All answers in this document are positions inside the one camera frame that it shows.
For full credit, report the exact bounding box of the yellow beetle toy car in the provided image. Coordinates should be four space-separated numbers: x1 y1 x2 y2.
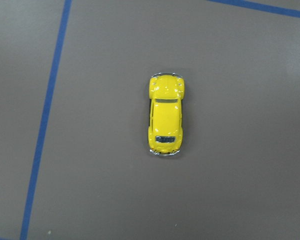
148 72 185 156

